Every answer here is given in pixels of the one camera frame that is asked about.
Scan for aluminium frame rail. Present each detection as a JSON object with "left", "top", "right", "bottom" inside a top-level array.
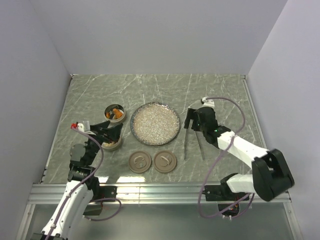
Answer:
[{"left": 27, "top": 182, "right": 292, "bottom": 206}]

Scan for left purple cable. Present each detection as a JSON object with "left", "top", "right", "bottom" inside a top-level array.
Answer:
[{"left": 44, "top": 129, "right": 123, "bottom": 240}]

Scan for speckled ceramic plate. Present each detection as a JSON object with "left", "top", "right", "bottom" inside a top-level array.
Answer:
[{"left": 130, "top": 102, "right": 181, "bottom": 146}]

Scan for circuit board with led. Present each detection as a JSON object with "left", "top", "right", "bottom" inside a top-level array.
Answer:
[{"left": 217, "top": 203, "right": 240, "bottom": 218}]

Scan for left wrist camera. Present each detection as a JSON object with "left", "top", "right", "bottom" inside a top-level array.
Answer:
[{"left": 71, "top": 120, "right": 91, "bottom": 133}]

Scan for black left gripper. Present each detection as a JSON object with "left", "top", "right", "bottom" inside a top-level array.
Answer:
[{"left": 85, "top": 121, "right": 123, "bottom": 166}]

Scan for near steel lunch tin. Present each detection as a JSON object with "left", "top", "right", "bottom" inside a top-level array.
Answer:
[{"left": 101, "top": 136, "right": 122, "bottom": 151}]

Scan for brown lid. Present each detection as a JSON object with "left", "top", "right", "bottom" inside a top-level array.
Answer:
[
  {"left": 153, "top": 150, "right": 177, "bottom": 174},
  {"left": 128, "top": 150, "right": 152, "bottom": 174}
]

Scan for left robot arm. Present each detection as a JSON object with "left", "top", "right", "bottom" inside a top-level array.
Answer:
[{"left": 31, "top": 120, "right": 123, "bottom": 240}]

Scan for metal serving tongs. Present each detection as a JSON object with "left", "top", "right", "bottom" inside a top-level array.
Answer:
[{"left": 183, "top": 124, "right": 205, "bottom": 161}]

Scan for far steel lunch tin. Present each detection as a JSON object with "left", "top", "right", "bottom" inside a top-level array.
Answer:
[{"left": 104, "top": 104, "right": 126, "bottom": 124}]

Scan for steel lunch tin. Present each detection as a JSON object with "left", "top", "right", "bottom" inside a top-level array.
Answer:
[
  {"left": 104, "top": 104, "right": 126, "bottom": 124},
  {"left": 101, "top": 136, "right": 122, "bottom": 151}
]

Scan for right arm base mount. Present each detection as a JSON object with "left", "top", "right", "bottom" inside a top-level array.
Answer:
[{"left": 202, "top": 183, "right": 246, "bottom": 202}]

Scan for white steamed bun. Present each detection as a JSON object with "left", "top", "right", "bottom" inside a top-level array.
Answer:
[{"left": 102, "top": 142, "right": 116, "bottom": 148}]

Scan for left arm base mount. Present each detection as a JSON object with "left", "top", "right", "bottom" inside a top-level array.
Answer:
[{"left": 98, "top": 185, "right": 117, "bottom": 202}]

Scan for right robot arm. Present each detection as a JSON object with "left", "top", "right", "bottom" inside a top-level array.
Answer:
[{"left": 184, "top": 106, "right": 295, "bottom": 202}]

